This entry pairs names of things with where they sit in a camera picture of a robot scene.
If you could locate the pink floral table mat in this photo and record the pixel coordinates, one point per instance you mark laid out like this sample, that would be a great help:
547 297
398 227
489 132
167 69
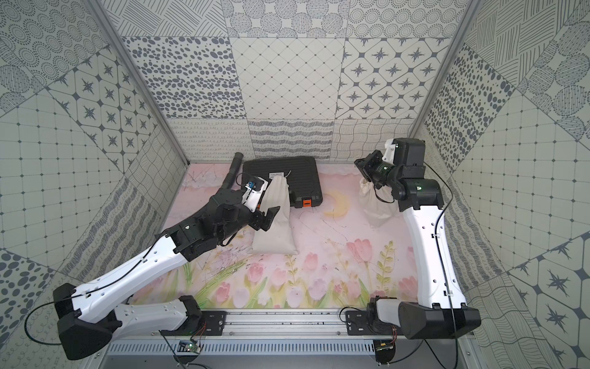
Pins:
341 260

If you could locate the small circuit board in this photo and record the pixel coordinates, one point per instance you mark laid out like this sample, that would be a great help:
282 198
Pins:
189 347
384 351

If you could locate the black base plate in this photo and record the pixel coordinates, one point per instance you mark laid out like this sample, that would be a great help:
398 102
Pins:
206 323
367 323

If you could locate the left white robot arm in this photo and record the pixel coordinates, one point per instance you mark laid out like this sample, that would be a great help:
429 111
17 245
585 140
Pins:
94 314

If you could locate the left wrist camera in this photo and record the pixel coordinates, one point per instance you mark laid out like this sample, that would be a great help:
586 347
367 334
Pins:
254 188

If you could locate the black plastic tool case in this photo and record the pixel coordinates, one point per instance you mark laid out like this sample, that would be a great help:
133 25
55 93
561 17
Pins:
301 173

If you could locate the small white cloth soil bag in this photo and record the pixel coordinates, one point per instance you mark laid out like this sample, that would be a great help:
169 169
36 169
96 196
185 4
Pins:
378 205

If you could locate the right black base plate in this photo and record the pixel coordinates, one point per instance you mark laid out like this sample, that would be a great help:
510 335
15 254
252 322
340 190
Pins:
367 323

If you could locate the aluminium mounting rail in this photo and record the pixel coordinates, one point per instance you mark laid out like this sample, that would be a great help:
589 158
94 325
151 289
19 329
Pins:
286 325

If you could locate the tall white cloth soil bag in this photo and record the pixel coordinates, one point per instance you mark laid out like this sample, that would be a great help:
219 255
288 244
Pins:
278 239

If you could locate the left small circuit board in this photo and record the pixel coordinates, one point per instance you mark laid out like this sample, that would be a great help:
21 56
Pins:
189 347

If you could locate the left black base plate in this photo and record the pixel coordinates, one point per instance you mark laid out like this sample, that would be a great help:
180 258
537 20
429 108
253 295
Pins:
206 323

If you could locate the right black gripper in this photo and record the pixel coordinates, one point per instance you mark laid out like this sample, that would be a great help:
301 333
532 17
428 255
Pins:
366 165

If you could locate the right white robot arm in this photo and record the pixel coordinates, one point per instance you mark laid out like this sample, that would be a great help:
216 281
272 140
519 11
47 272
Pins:
441 310

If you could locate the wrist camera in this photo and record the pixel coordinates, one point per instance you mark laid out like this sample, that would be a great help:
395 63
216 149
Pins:
390 148
254 188

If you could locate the right small circuit board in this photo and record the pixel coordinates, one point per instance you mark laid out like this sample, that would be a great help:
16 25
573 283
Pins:
384 351

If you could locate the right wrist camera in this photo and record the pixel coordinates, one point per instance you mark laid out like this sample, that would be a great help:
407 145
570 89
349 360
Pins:
390 148

